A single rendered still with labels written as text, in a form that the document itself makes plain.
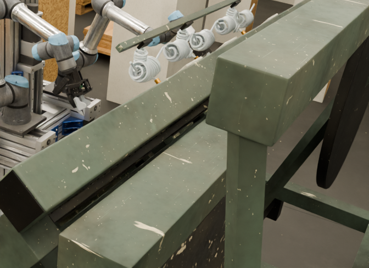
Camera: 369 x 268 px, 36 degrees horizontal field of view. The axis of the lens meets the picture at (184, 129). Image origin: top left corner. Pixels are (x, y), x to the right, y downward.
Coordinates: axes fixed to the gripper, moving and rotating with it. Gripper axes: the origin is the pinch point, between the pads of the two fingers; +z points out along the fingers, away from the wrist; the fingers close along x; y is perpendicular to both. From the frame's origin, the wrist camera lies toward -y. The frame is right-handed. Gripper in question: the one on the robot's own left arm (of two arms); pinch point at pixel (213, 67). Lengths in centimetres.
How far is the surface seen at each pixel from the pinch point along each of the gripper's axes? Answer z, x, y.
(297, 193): 83, 9, 20
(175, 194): 25, -5, -184
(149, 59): -7, -6, -130
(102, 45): -118, 139, 344
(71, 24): -160, 152, 339
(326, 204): 97, 0, 17
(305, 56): 18, -43, -212
